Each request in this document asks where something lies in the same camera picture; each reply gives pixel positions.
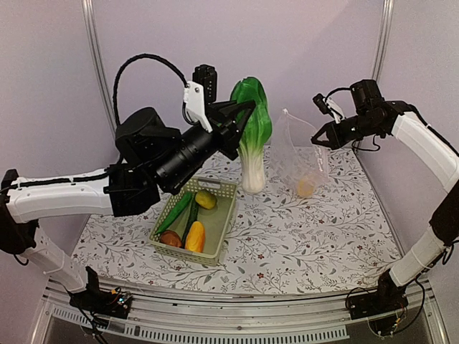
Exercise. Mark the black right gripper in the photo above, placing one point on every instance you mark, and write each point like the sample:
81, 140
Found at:
336, 142

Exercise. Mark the aluminium frame post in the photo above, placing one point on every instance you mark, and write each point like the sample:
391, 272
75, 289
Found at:
383, 38
97, 58

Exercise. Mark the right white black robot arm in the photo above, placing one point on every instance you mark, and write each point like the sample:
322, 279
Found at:
403, 122

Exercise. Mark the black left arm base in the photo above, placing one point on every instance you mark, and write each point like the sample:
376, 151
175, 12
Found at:
115, 303

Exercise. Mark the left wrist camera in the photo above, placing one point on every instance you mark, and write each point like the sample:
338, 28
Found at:
200, 91

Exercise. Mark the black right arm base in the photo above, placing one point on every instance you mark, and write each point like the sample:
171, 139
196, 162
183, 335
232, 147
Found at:
362, 303

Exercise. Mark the dark green round fruit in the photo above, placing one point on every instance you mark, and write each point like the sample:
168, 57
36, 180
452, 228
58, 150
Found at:
206, 199

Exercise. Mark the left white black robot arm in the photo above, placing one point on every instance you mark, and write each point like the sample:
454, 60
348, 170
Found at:
154, 159

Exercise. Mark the right aluminium frame post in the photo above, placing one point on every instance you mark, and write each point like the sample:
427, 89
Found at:
383, 38

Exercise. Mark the green bitter gourd toy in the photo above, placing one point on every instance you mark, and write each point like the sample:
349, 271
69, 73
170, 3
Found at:
174, 213

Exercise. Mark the green bok choy toy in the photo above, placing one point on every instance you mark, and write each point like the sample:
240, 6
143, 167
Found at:
257, 132

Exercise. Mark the dark green cucumber toy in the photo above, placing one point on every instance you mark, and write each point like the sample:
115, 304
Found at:
193, 213

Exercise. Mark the brown bread roll toy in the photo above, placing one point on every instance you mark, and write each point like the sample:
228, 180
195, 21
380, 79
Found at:
170, 238

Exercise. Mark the left aluminium frame post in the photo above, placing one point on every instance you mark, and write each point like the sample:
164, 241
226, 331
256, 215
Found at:
97, 58

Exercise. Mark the aluminium front rail frame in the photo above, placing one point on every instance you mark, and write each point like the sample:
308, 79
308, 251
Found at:
165, 315

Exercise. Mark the beige perforated plastic basket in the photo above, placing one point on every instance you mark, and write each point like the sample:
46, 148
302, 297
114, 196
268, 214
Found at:
216, 221

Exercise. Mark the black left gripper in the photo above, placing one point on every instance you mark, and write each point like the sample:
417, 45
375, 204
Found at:
230, 136

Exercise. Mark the orange yellow mango toy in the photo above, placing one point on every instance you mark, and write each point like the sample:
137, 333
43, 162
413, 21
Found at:
196, 238

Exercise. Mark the clear pink zip top bag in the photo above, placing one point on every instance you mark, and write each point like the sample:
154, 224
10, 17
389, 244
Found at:
292, 154

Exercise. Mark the yellow lemon toy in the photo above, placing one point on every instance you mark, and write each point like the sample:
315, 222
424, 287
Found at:
305, 187

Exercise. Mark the floral white table mat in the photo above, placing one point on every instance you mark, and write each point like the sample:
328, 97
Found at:
278, 243

